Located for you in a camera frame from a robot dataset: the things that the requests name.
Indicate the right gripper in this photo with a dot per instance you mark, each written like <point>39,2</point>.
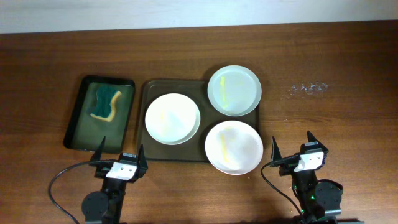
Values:
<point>276,155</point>

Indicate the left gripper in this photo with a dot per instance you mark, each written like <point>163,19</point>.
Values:
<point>143,166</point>

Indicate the green and yellow sponge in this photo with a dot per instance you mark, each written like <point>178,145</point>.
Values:
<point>105,108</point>

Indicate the white plate with yellow stain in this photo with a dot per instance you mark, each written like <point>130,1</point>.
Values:
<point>234,147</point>

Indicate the cream white plate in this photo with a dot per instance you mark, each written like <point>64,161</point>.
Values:
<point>172,119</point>

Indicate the pale grey plate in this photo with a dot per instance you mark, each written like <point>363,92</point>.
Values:
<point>234,90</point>

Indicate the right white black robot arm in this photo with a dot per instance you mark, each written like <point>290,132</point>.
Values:
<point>319,199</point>

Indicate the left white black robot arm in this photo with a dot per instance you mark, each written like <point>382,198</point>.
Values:
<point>105,205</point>

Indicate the small black tray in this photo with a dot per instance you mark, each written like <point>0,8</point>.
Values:
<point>86,133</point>

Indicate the large brown serving tray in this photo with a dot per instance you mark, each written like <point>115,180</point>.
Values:
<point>192,150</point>

